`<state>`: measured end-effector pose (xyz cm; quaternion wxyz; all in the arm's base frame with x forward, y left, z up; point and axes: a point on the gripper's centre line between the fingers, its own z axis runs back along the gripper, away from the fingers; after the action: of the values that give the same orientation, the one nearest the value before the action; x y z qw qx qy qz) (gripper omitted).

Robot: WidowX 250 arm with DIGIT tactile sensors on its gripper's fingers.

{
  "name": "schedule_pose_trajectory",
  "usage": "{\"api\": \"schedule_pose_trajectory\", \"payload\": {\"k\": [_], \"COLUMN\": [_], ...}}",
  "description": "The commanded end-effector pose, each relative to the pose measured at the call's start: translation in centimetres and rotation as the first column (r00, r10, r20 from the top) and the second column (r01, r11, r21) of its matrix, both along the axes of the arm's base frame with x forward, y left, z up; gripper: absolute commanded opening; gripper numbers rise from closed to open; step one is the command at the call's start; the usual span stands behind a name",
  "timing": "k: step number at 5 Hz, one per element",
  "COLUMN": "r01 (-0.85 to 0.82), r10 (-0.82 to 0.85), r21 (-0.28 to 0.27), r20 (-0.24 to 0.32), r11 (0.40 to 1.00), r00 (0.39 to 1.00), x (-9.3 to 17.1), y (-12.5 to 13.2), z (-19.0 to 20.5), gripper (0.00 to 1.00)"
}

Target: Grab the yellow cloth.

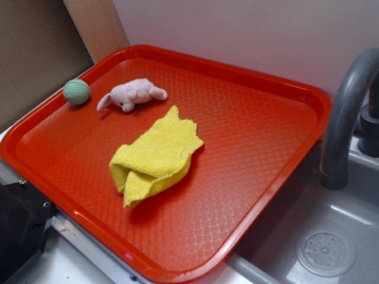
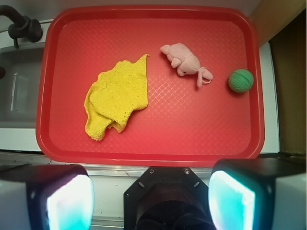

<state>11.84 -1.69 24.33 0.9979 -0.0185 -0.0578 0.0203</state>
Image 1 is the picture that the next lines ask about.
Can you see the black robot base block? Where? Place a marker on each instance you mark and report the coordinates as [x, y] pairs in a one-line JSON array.
[[26, 215]]

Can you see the yellow cloth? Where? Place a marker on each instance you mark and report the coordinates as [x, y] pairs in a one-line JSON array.
[[157, 160]]

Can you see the red plastic tray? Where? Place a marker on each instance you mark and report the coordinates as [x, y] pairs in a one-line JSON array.
[[256, 129]]

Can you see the pink plush bunny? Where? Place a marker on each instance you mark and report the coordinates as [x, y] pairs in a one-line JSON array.
[[128, 95]]

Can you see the green textured ball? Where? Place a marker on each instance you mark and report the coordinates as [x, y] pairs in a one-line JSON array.
[[76, 92]]

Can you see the wooden board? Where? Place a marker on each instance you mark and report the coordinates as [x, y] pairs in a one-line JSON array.
[[99, 26]]

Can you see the grey toy sink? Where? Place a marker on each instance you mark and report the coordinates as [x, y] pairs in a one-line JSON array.
[[309, 234]]

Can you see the grey toy faucet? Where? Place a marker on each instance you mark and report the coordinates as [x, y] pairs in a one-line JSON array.
[[355, 108]]

